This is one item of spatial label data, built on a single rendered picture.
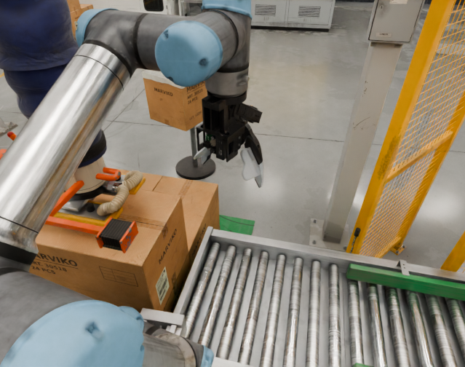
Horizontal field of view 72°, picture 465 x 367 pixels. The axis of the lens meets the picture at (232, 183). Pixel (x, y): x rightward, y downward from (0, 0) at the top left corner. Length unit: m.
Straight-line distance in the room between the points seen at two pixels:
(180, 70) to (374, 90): 1.57
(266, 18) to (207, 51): 7.87
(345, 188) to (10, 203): 2.04
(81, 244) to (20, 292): 1.04
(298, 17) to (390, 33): 6.53
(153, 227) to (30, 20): 0.80
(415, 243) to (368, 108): 1.30
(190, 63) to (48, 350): 0.32
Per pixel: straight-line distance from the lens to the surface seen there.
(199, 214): 1.96
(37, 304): 0.34
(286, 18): 8.26
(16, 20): 1.04
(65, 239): 1.43
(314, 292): 1.65
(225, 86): 0.55
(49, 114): 0.44
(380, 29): 1.78
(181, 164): 3.27
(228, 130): 0.59
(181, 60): 0.43
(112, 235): 1.00
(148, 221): 1.39
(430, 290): 1.82
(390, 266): 1.81
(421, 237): 2.95
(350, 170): 2.17
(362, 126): 2.01
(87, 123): 0.45
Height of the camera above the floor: 1.90
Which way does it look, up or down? 39 degrees down
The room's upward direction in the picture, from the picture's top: straight up
